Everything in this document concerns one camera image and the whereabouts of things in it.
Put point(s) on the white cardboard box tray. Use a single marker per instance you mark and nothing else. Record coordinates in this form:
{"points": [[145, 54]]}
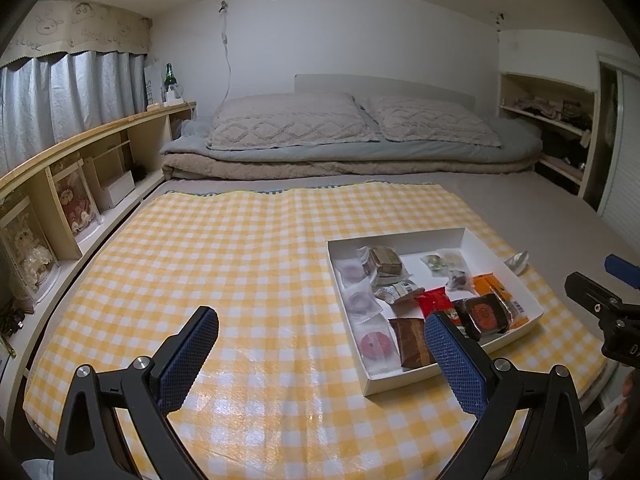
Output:
{"points": [[411, 247]]}

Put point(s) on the wooden side shelf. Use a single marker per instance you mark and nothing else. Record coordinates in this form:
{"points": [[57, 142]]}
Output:
{"points": [[147, 133]]}

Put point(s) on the brown snack bar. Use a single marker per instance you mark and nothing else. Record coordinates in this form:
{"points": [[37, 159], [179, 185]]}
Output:
{"points": [[412, 347]]}

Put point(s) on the green white pastry packet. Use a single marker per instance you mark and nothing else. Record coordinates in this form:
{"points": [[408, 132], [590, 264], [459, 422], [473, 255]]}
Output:
{"points": [[437, 264]]}

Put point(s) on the orange snack packet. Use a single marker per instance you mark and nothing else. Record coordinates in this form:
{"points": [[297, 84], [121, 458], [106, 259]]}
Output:
{"points": [[488, 284]]}

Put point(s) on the silver foil snack block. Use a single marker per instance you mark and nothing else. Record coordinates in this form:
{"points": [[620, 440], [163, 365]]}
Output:
{"points": [[382, 265]]}

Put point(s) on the silver white snack packet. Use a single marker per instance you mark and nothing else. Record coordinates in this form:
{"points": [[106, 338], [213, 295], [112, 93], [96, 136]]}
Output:
{"points": [[399, 292]]}

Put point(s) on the red snack packet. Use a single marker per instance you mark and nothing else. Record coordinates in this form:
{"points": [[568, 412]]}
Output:
{"points": [[437, 300]]}

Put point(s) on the pink round cookie packet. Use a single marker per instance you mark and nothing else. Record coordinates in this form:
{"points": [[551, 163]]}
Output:
{"points": [[377, 346]]}

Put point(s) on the framed white doll box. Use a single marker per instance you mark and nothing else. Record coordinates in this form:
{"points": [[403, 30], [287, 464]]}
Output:
{"points": [[34, 265]]}

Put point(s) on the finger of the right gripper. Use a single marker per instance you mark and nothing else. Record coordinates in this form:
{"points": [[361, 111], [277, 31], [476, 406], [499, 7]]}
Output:
{"points": [[623, 270]]}

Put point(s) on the yellow checkered mat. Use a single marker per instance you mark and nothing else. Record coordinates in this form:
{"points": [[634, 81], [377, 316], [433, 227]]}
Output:
{"points": [[278, 397]]}

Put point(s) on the grey curtain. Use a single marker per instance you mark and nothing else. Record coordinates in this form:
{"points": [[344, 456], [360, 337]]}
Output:
{"points": [[45, 101]]}

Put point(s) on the green glass bottle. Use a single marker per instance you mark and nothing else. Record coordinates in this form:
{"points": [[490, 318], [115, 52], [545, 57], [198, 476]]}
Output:
{"points": [[170, 83]]}

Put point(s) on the beige ring cookie packet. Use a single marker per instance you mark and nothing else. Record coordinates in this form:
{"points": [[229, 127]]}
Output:
{"points": [[453, 259]]}

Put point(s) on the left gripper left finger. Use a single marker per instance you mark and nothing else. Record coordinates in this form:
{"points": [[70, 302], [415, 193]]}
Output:
{"points": [[91, 443]]}

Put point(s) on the dark mooncake tray pack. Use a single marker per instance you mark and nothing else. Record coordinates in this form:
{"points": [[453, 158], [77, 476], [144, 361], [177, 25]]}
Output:
{"points": [[482, 316]]}

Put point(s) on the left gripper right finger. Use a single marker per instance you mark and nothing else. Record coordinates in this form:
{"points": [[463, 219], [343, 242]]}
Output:
{"points": [[552, 442]]}

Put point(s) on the right beige pillow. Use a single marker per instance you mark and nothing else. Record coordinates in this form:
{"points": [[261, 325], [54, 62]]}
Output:
{"points": [[405, 119]]}

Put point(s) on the white storage box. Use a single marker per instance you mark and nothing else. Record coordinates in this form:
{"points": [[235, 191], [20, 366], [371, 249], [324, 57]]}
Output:
{"points": [[108, 179]]}

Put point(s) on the crumpled white plastic wrapper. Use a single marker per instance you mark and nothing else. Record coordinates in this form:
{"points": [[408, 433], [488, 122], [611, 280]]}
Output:
{"points": [[518, 263]]}

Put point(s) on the purple round cookie packet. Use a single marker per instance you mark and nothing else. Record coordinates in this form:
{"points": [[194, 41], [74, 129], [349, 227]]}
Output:
{"points": [[360, 302]]}

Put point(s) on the left beige pillow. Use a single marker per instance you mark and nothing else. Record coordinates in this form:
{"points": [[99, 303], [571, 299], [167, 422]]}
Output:
{"points": [[288, 120]]}

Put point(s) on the clear dark candy packet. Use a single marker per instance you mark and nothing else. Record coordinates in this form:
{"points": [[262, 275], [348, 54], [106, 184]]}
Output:
{"points": [[458, 280]]}

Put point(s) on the wooden corner shelf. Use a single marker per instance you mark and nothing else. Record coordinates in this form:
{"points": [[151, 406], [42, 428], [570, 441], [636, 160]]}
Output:
{"points": [[565, 116]]}

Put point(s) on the folded grey beige blankets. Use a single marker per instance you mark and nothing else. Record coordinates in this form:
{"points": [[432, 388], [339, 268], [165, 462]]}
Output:
{"points": [[189, 157]]}

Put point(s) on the beige pillow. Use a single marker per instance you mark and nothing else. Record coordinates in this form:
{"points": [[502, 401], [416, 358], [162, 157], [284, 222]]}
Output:
{"points": [[405, 119], [288, 120]]}

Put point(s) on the framed red doll box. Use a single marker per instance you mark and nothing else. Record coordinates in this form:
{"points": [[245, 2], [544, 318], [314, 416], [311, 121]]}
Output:
{"points": [[78, 205]]}

